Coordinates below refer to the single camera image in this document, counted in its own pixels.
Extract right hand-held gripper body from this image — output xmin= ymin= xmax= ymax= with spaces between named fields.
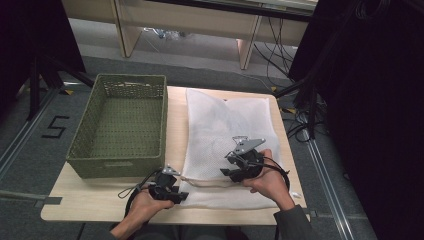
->
xmin=232 ymin=135 xmax=268 ymax=183

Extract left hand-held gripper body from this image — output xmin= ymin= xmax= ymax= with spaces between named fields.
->
xmin=154 ymin=164 xmax=183 ymax=196

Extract white mesh laundry bag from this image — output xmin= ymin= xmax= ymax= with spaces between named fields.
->
xmin=179 ymin=88 xmax=301 ymax=210

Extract green woven basket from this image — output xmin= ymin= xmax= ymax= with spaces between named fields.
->
xmin=65 ymin=73 xmax=169 ymax=179

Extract person's left hand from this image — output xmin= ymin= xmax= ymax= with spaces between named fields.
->
xmin=127 ymin=189 xmax=176 ymax=224

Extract person's right hand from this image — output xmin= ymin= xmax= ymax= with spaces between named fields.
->
xmin=241 ymin=148 xmax=297 ymax=212

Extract person's dark clothing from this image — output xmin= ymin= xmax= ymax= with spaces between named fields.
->
xmin=133 ymin=224 xmax=278 ymax=240

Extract black metal stand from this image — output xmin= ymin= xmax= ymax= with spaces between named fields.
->
xmin=28 ymin=54 xmax=96 ymax=122
xmin=273 ymin=0 xmax=368 ymax=140

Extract clear plastic wrap bundle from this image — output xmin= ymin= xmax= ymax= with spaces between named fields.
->
xmin=143 ymin=27 xmax=188 ymax=40

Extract light wooden desk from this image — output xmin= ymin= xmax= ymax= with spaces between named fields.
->
xmin=61 ymin=0 xmax=318 ymax=71

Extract black curtain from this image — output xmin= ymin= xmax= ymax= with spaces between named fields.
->
xmin=288 ymin=0 xmax=424 ymax=240
xmin=0 ymin=0 xmax=86 ymax=113

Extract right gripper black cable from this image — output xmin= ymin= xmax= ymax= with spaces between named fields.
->
xmin=262 ymin=155 xmax=291 ymax=193

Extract black floor cable bundle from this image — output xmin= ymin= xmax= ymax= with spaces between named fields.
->
xmin=285 ymin=105 xmax=332 ymax=145

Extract metal floor rail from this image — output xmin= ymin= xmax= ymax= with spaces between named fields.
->
xmin=299 ymin=109 xmax=355 ymax=240
xmin=0 ymin=86 xmax=65 ymax=179

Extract black cables behind desk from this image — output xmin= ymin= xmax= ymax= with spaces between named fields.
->
xmin=253 ymin=16 xmax=298 ymax=88

